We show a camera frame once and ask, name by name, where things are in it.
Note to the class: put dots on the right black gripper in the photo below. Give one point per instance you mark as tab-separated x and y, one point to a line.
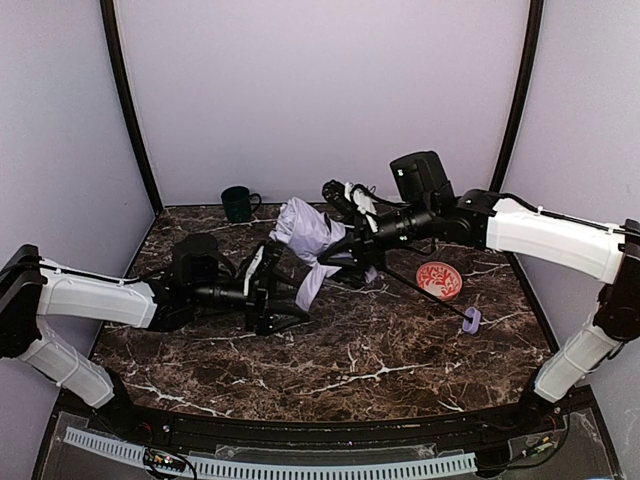
362	240

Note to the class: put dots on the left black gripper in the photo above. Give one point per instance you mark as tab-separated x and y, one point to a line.
258	298

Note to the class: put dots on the lavender folding umbrella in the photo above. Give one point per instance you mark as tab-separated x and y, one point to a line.
307	233

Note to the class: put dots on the red patterned ceramic bowl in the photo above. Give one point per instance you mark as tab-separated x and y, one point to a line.
439	279

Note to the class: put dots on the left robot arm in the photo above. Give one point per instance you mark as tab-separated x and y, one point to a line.
198	276

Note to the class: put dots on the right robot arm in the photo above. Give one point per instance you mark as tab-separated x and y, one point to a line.
429	209

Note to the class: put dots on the dark green mug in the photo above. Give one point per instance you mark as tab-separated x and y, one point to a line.
240	204

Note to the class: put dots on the small circuit board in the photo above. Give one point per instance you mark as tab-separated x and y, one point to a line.
163	461

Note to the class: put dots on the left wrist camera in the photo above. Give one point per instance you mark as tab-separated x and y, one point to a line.
258	268

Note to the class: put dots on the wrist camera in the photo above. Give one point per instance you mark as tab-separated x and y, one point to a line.
352	200
258	268

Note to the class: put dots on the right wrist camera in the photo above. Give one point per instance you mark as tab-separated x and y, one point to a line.
352	200

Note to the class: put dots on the black front rail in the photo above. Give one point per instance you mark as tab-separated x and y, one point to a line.
185	432

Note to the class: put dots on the grey slotted cable duct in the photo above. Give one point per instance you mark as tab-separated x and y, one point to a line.
202	467

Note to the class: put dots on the right black frame post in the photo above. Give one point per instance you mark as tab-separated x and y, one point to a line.
520	94

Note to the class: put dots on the black frame post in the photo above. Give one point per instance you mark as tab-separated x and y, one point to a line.
120	75
520	94

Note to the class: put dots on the left black frame post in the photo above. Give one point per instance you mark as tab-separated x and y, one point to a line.
120	75

